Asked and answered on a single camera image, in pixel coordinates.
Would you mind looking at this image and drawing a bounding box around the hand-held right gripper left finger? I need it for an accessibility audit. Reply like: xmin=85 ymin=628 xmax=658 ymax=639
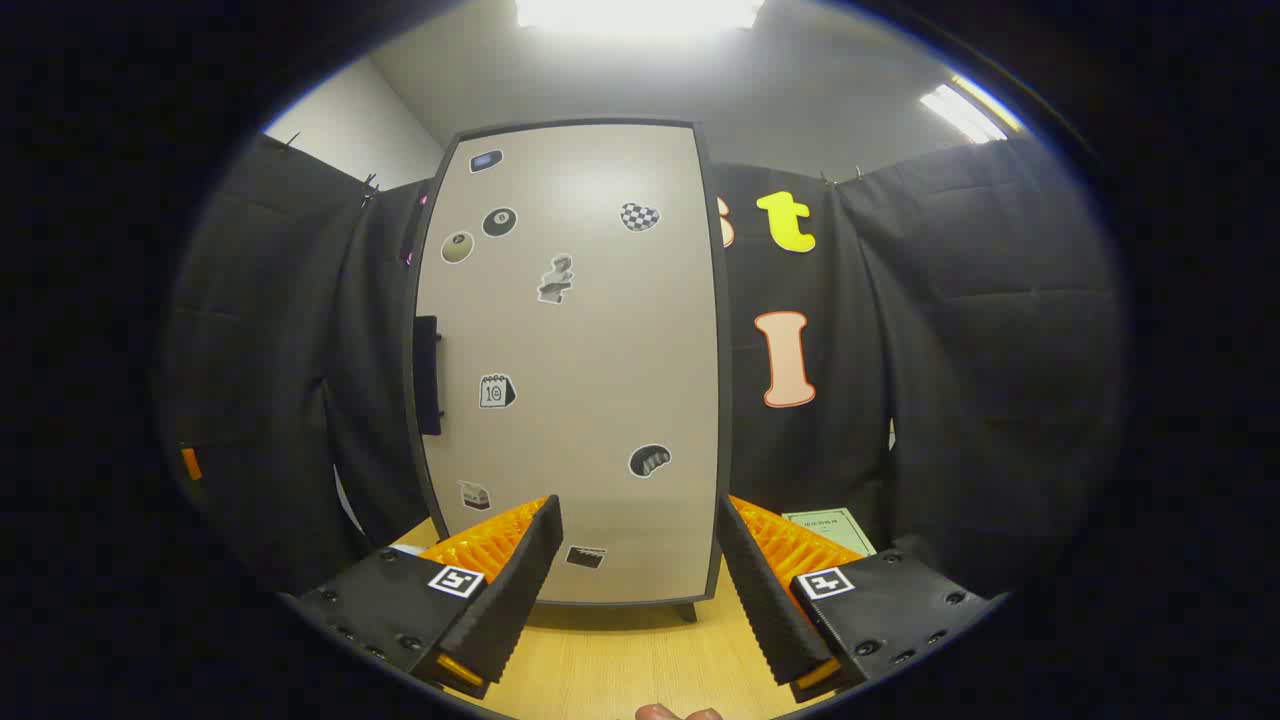
xmin=290 ymin=494 xmax=564 ymax=701

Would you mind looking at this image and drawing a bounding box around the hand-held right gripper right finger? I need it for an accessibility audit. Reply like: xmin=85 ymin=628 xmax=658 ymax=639
xmin=715 ymin=494 xmax=1011 ymax=704

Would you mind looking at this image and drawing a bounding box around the dark grey cabinet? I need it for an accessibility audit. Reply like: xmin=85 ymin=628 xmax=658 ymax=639
xmin=403 ymin=117 xmax=734 ymax=623

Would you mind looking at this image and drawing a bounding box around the pale green booklet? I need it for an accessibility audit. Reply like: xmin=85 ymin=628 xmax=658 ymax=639
xmin=782 ymin=507 xmax=878 ymax=558

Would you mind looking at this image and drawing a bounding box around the black backdrop cloth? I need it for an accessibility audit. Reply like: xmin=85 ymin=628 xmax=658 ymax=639
xmin=160 ymin=130 xmax=1131 ymax=601

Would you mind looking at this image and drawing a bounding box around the ceiling light panel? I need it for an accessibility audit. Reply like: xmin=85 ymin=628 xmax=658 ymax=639
xmin=920 ymin=75 xmax=1023 ymax=146
xmin=515 ymin=0 xmax=766 ymax=31

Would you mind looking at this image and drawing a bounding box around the black door handle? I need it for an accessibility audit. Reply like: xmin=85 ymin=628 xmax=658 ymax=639
xmin=413 ymin=315 xmax=444 ymax=437

